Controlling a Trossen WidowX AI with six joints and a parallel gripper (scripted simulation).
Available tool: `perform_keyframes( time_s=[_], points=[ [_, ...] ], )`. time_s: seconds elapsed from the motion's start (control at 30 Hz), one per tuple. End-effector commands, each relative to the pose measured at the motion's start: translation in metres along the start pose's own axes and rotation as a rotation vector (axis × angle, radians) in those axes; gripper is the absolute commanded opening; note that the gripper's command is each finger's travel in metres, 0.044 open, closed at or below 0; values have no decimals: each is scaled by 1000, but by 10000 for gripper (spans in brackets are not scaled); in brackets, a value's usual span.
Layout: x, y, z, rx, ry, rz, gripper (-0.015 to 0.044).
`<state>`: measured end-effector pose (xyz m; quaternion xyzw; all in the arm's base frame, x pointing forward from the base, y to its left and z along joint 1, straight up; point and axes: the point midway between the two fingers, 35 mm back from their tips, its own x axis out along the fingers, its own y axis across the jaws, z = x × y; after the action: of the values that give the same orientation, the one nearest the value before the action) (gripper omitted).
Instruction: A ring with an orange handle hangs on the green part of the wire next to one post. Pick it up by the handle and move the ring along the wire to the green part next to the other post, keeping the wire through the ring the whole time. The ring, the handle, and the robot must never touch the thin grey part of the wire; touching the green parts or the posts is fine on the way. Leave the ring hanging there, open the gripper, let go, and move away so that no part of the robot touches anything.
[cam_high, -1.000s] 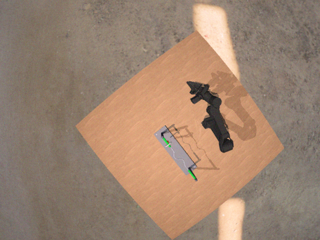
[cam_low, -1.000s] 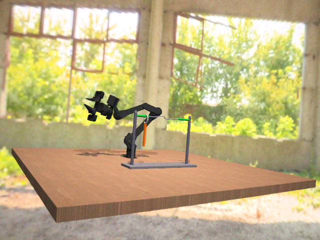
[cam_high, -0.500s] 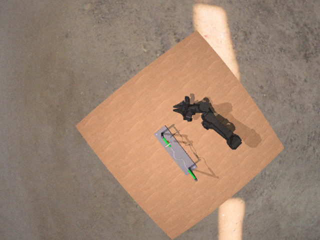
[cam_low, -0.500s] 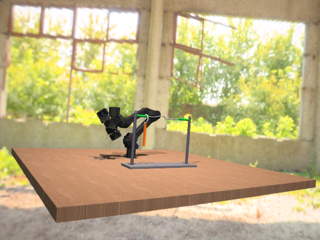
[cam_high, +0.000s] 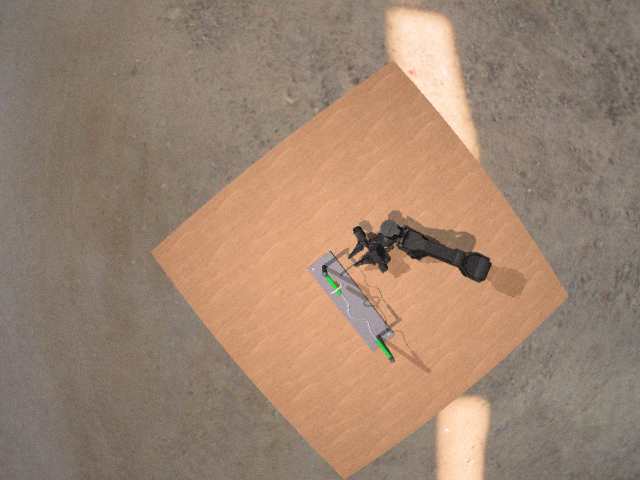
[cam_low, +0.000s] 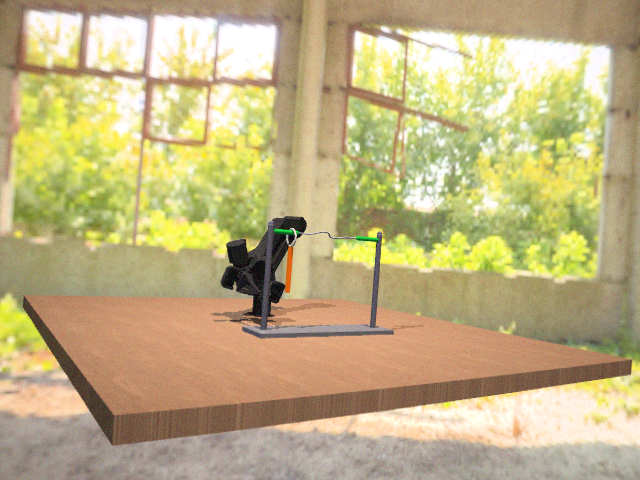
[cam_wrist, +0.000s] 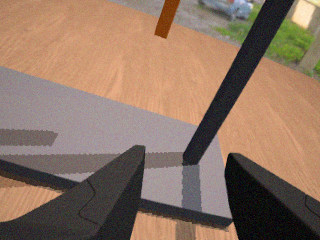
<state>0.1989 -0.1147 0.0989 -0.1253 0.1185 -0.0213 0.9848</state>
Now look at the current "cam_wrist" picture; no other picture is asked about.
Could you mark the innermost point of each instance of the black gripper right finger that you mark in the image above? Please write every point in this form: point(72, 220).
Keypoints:
point(265, 207)

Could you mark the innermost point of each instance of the grey flat plate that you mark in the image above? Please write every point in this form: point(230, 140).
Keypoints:
point(60, 135)

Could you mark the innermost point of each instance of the orange handle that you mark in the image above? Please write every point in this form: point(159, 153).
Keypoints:
point(166, 16)

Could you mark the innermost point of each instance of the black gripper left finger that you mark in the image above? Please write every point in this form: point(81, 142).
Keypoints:
point(103, 207)

